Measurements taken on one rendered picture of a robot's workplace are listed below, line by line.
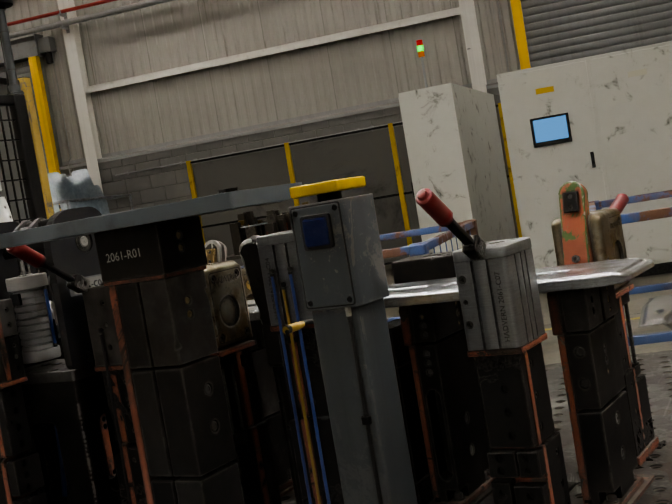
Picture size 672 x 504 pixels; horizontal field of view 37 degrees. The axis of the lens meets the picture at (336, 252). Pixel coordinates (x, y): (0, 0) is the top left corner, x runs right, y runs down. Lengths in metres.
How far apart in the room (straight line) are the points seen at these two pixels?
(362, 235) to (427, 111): 8.39
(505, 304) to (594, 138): 8.20
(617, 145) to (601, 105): 0.38
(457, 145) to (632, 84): 1.61
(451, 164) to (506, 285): 8.25
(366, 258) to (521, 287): 0.20
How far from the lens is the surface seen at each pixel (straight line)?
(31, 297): 1.55
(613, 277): 1.23
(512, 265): 1.14
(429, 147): 9.42
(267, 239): 1.27
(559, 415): 1.86
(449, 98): 9.39
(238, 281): 1.41
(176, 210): 1.11
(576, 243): 1.45
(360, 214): 1.05
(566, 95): 9.33
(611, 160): 9.32
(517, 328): 1.14
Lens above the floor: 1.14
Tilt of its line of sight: 3 degrees down
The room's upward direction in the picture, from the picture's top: 10 degrees counter-clockwise
